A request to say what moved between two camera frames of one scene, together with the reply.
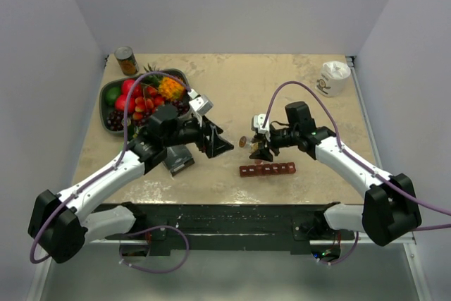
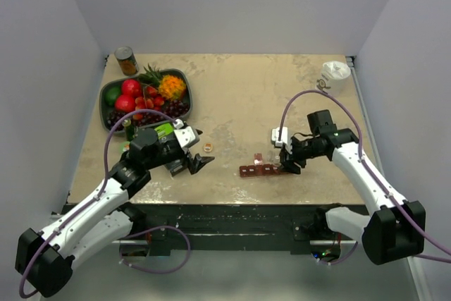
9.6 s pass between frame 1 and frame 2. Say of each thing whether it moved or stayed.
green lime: stayed
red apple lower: stayed
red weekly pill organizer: stayed
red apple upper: stayed
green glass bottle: stayed
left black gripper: moved
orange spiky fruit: stayed
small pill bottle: moved
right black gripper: moved
